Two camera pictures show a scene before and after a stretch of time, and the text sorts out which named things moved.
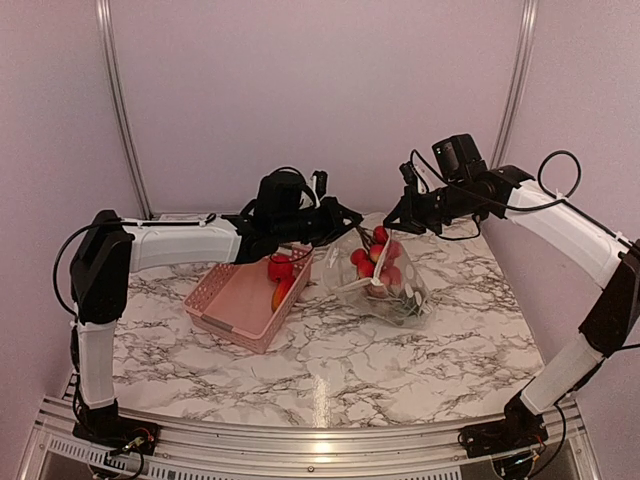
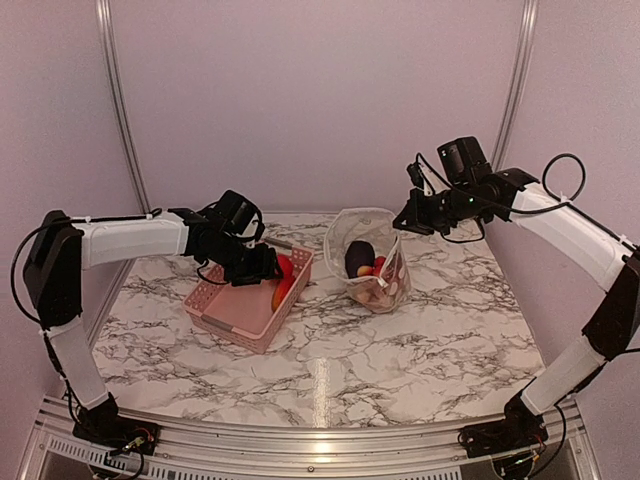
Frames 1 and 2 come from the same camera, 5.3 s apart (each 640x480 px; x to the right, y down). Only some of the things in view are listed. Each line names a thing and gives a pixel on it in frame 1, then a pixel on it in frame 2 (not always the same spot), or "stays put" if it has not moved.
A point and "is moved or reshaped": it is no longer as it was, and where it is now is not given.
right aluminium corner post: (513, 103) stays put
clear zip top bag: (393, 294) is moved or reshaped
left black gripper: (331, 204) -> (263, 267)
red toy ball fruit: (280, 268) stays put
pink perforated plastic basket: (234, 301) stays put
